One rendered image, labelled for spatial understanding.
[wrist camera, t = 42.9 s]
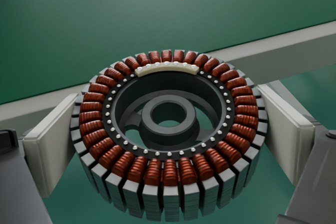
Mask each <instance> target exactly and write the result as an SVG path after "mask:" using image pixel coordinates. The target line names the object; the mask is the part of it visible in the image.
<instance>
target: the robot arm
mask: <svg viewBox="0 0 336 224"><path fill-rule="evenodd" d="M257 88H258V90H259V91H260V93H261V98H262V99H263V101H264V104H265V110H266V111H267V116H268V121H267V123H268V126H267V133H266V136H265V140H264V143H265V144H266V146H267V147H268V149H269V150H270V152H271V153H272V155H273V156H274V158H275V159H276V161H277V162H278V164H279V165H280V167H281V168H282V170H283V171H284V173H285V174H286V176H287V177H288V179H289V180H290V182H291V183H292V185H294V186H295V187H296V188H295V191H294V193H293V196H292V198H291V200H290V203H289V205H288V207H287V210H286V212H285V215H282V214H279V215H278V217H277V219H276V221H275V223H274V224H336V130H328V129H327V128H326V127H324V126H323V125H321V123H319V122H318V121H317V120H316V119H314V118H313V117H311V116H308V115H306V114H300V113H299V112H297V111H296V110H295V109H294V108H293V107H292V106H290V105H289V104H288V103H287V102H286V101H284V100H283V99H282V98H281V97H280V96H279V95H277V94H276V93H275V92H274V91H273V90H271V89H270V88H269V87H268V86H267V85H266V84H263V85H257ZM78 95H79V94H78V93H74V94H70V95H69V96H68V97H66V98H65V99H64V100H63V101H62V102H61V103H60V104H59V105H58V106H57V107H56V108H55V109H54V110H53V111H52V112H50V113H49V114H48V115H47V116H46V117H45V118H44V119H43V120H42V121H41V122H40V123H39V124H38V125H37V126H36V127H35V128H31V129H29V130H27V131H25V132H24V133H23V134H22V135H21V136H20V137H19V138H17V133H16V130H15V129H11V128H7V129H0V224H53V223H52V220H51V218H50V216H49V214H48V211H47V209H46V207H45V204H44V202H43V200H42V198H48V197H49V196H50V195H51V193H52V191H53V190H54V188H55V186H56V185H57V183H58V181H59V180H60V178H61V176H62V174H63V173H64V171H65V169H66V168H67V166H68V164H69V163H70V161H71V159H72V158H73V156H74V154H75V152H76V150H75V147H74V144H73V142H72V138H71V129H70V120H71V118H73V117H72V111H73V107H74V106H76V104H75V101H76V99H77V97H78Z"/></svg>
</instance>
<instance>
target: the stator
mask: <svg viewBox="0 0 336 224"><path fill-rule="evenodd" d="M134 56H135V58H134V57H131V56H130V57H127V58H124V59H122V61H120V62H119V61H118V62H116V63H114V64H112V65H110V68H105V69H104V70H102V71H101V72H100V73H99V76H97V75H96V76H95V77H93V78H92V79H91V80H90V81H89V83H90V85H86V86H85V87H84V88H83V89H82V91H81V93H82V95H78V97H77V99H76V101H75V105H76V106H73V110H72V114H71V115H72V117H73V118H71V119H70V129H71V132H70V134H71V139H72V142H73V145H74V147H75V150H76V152H77V155H78V157H79V159H80V162H81V164H82V166H83V169H84V171H85V173H86V176H87V178H88V180H89V181H90V182H91V185H92V186H93V188H94V189H95V190H96V192H97V193H98V194H99V193H100V194H101V197H102V198H103V199H104V200H105V201H107V202H108V203H109V204H111V203H112V202H113V205H114V207H115V208H117V209H118V210H120V211H122V212H124V213H125V212H126V211H127V209H128V211H129V214H130V215H131V216H134V217H137V218H140V219H142V218H143V215H144V212H145V213H146V218H147V220H149V221H155V222H160V221H161V215H162V213H163V208H164V214H165V221H166V222H179V221H180V209H179V207H181V211H182V212H183V217H184V220H185V221H188V220H193V219H197V218H198V213H199V209H200V212H201V214H202V216H206V215H209V214H211V213H213V212H215V209H216V205H217V207H218V208H219V209H221V208H223V207H224V206H226V205H227V204H229V203H230V200H231V198H232V199H235V198H236V197H237V196H238V195H239V194H240V193H241V192H242V190H243V187H244V188H245V187H246V186H247V185H248V183H249V182H250V180H251V177H252V175H253V174H254V172H255V170H256V167H257V163H258V160H259V157H260V154H261V150H262V147H263V144H264V141H265V137H266V134H267V129H268V123H267V121H268V114H267V111H266V110H265V104H264V101H263V99H262V98H261V93H260V91H259V90H258V88H257V87H255V88H254V85H255V84H254V83H253V82H252V81H251V80H250V79H249V78H246V79H245V76H246V75H245V74H244V73H243V72H241V71H240V70H239V69H238V70H235V67H234V66H233V65H231V64H229V63H224V61H223V60H221V59H219V58H216V57H215V58H212V56H211V55H207V54H204V53H202V54H199V53H198V52H195V51H188V52H187V53H186V54H185V50H175V51H174V53H173V56H172V50H171V49H169V50H161V57H160V54H159V52H158V51H157V50H156V51H149V52H148V56H147V55H146V54H145V53H140V54H136V55H134ZM195 107H196V108H198V109H199V110H201V111H202V112H204V113H205V114H206V115H207V117H208V118H209V120H210V122H211V124H212V127H213V129H211V130H204V129H202V128H200V124H199V121H198V119H197V117H196V116H197V114H196V110H195ZM141 109H142V111H141V115H140V114H138V113H137V112H139V111H140V110H141ZM167 120H172V121H177V122H179V123H180V124H178V125H176V126H173V127H163V126H160V125H158V124H159V123H161V122H163V121H167ZM128 130H138V131H139V135H140V137H141V139H142V141H143V143H144V145H145V146H146V147H147V148H148V149H147V148H144V147H142V146H139V145H137V144H135V143H134V142H132V141H131V140H129V139H128V138H127V137H126V131H128Z"/></svg>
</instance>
